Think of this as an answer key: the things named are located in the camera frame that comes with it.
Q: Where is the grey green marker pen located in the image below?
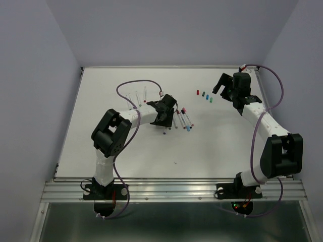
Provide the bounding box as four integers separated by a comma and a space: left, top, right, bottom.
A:
173, 114, 178, 129

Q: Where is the dark red marker pen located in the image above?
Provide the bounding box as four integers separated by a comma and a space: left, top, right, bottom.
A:
176, 109, 186, 129

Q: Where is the teal green marker pen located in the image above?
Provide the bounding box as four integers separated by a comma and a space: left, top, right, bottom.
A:
135, 91, 142, 107

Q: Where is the light blue marker pen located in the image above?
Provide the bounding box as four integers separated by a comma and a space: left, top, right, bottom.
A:
125, 95, 133, 110

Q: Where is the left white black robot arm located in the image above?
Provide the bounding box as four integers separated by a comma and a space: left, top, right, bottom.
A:
83, 94, 177, 199

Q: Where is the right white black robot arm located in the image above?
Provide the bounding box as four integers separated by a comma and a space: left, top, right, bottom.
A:
212, 73, 303, 199

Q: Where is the black marker pen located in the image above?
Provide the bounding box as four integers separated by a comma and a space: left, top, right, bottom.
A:
181, 110, 192, 129

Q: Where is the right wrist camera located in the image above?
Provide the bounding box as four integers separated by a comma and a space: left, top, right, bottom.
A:
238, 64, 253, 74

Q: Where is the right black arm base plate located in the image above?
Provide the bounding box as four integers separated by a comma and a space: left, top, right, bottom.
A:
216, 183, 262, 200

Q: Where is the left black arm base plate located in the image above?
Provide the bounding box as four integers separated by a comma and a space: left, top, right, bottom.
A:
83, 184, 128, 201

